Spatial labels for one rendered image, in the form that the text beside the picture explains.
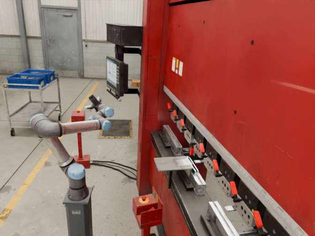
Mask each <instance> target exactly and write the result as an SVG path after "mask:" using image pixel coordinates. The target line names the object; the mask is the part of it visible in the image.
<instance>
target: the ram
mask: <svg viewBox="0 0 315 236"><path fill-rule="evenodd" d="M173 57H174V58H176V59H175V70H174V71H173V70H172V65H173ZM177 59H178V60H179V62H178V68H177V67H176V63H177ZM180 61H181V62H183V68H182V77H181V76H180V75H179V67H180ZM176 69H177V70H178V72H177V73H176ZM164 85H165V86H166V87H167V88H168V89H169V90H170V91H171V92H172V94H173V95H174V96H175V97H176V98H177V99H178V100H179V101H180V102H181V103H182V104H183V105H184V106H185V107H186V108H187V109H188V110H189V111H190V112H191V113H192V115H193V116H194V117H195V118H196V119H197V120H198V121H199V122H200V123H201V124H202V125H203V126H204V127H205V128H206V129H207V130H208V131H209V132H210V133H211V135H212V136H213V137H214V138H215V139H216V140H217V141H218V142H219V143H220V144H221V145H222V146H223V147H224V148H225V149H226V150H227V151H228V152H229V153H230V155H231V156H232V157H233V158H234V159H235V160H236V161H237V162H238V163H239V164H240V165H241V166H242V167H243V168H244V169H245V170H246V171H247V172H248V173H249V175H250V176H251V177H252V178H253V179H254V180H255V181H256V182H257V183H258V184H259V185H260V186H261V187H262V188H263V189H264V190H265V191H266V192H267V193H268V194H269V195H270V196H271V197H272V198H273V199H274V200H275V201H276V202H277V204H278V205H279V206H280V207H281V208H282V209H283V210H284V211H285V212H286V213H287V214H288V215H289V216H290V217H291V218H292V219H293V220H294V221H295V222H296V224H297V225H298V226H299V227H300V228H301V229H302V230H303V231H304V232H305V233H306V234H307V235H308V236H315V0H209V1H203V2H196V3H189V4H183V5H176V6H170V9H169V23H168V35H167V49H166V61H165V80H164ZM164 92H165V93H166V94H167V95H168V96H169V97H170V98H171V99H172V100H173V102H174V103H175V104H176V105H177V106H178V107H179V109H180V110H181V111H182V112H183V113H184V114H185V115H186V117H187V118H188V119H189V120H190V121H191V122H192V123H193V125H194V126H195V127H196V128H197V129H198V130H199V132H200V133H201V134H202V135H203V136H204V137H205V139H206V140H207V141H208V142H209V143H210V144H211V145H212V146H213V147H214V148H215V150H216V151H217V152H218V153H219V154H220V155H221V156H222V158H223V159H224V160H225V161H226V162H227V163H228V165H229V166H230V167H231V168H232V169H233V170H234V171H235V173H236V174H237V175H238V176H239V177H240V178H241V180H242V181H243V182H244V183H245V184H246V185H247V186H248V188H249V189H250V190H251V191H252V192H253V193H254V194H255V196H256V197H257V198H258V199H259V200H260V201H261V202H262V203H263V204H264V206H265V207H266V208H267V209H268V210H269V211H270V213H271V214H272V215H273V216H274V217H275V218H276V219H277V221H278V222H279V223H280V224H281V225H282V226H283V227H284V229H285V230H286V231H287V232H288V233H289V234H290V236H298V235H297V234H296V233H295V231H294V230H293V229H292V228H291V227H290V226H289V225H288V224H287V223H286V221H285V220H284V219H283V218H282V217H281V216H280V215H279V214H278V213H277V212H276V210H275V209H274V208H273V207H272V206H271V205H270V204H269V203H268V202H267V200H266V199H265V198H264V197H263V196H262V195H261V194H260V193H259V192H258V190H257V189H255V188H254V187H253V185H252V184H251V183H250V182H249V181H248V180H247V179H246V178H245V177H244V175H243V174H242V173H241V172H240V171H239V170H238V169H237V168H236V167H235V166H234V164H233V163H232V162H231V161H230V160H229V159H228V158H227V157H226V156H225V154H224V153H223V152H222V151H221V150H220V149H219V148H218V147H217V146H216V145H215V143H214V142H213V141H212V140H211V139H210V138H209V137H208V136H207V135H206V133H205V132H204V131H203V130H202V129H201V128H200V127H199V126H198V125H197V124H196V122H195V121H194V120H193V119H192V118H191V117H190V116H189V115H188V114H187V113H186V112H185V111H184V110H183V108H182V107H181V106H180V105H179V104H178V103H177V102H176V101H175V100H174V99H173V97H172V96H171V95H170V94H169V93H168V92H167V91H166V90H165V89H164Z"/></svg>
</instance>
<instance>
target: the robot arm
mask: <svg viewBox="0 0 315 236"><path fill-rule="evenodd" d="M89 100H90V101H91V102H92V103H93V105H92V106H91V105H89V106H85V107H84V108H85V109H87V110H88V111H90V112H92V109H93V108H94V109H95V112H96V113H95V114H93V115H92V116H90V117H89V118H88V121H80V122H71V123H60V122H52V121H51V120H50V119H49V118H48V117H47V116H46V115H44V114H36V115H34V116H33V117H32V118H31V120H30V126H31V128H33V130H34V131H35V133H36V134H37V136H38V137H39V138H41V139H43V140H44V141H45V143H46V144H47V146H48V147H49V148H50V150H51V151H52V153H53V154H54V156H55V157H56V158H57V160H58V165H59V167H60V169H61V170H62V171H63V172H64V174H65V175H66V177H67V178H68V180H69V189H68V192H67V197H68V199H69V200H71V201H81V200H84V199H85V198H87V197H88V195H89V190H88V188H87V185H86V177H85V173H86V172H85V167H84V166H83V165H81V164H78V163H77V162H76V161H75V159H74V157H73V156H72V155H69V154H68V152H67V151H66V149H65V148H64V146H63V145H62V143H61V141H60V140H59V138H58V137H62V135H66V134H73V133H82V132H89V131H95V130H104V131H109V130H110V129H111V127H112V124H111V122H110V121H109V120H107V119H106V118H107V117H109V118H110V117H112V116H113V115H114V110H113V109H112V108H111V107H109V106H106V105H104V104H102V101H101V99H100V97H97V99H96V98H95V97H94V95H91V96H89Z"/></svg>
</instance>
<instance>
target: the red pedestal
mask: <svg viewBox="0 0 315 236"><path fill-rule="evenodd" d="M80 121H85V111H79V110H77V111H73V112H72V115H71V122H80ZM77 138H78V154H79V155H74V159H75V161H76V162H77V163H78V164H81V165H83V166H84V167H85V169H89V168H90V155H83V150H82V133H77Z"/></svg>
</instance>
